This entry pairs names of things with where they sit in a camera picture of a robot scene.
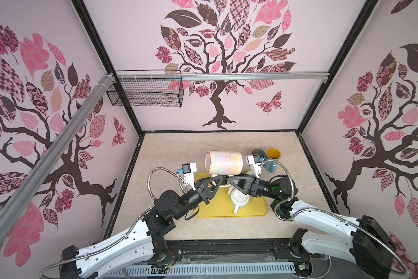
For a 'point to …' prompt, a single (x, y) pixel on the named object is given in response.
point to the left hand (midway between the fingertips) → (224, 182)
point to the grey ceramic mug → (258, 151)
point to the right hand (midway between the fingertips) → (230, 180)
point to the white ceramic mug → (239, 200)
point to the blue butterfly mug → (271, 154)
